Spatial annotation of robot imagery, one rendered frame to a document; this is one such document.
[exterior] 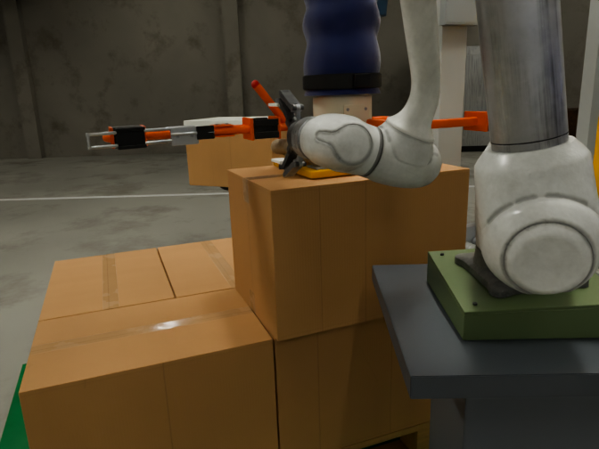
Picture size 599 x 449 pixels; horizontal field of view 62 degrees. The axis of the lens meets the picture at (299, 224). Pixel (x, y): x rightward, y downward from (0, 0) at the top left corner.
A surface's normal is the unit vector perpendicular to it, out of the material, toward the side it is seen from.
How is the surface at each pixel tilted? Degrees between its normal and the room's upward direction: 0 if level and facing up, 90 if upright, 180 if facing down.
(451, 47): 90
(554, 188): 78
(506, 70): 98
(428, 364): 0
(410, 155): 99
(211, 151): 90
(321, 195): 90
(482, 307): 4
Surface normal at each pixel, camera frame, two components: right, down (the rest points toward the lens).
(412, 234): 0.39, 0.22
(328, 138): -0.79, -0.10
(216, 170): -0.40, 0.25
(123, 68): -0.02, 0.25
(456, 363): -0.04, -0.97
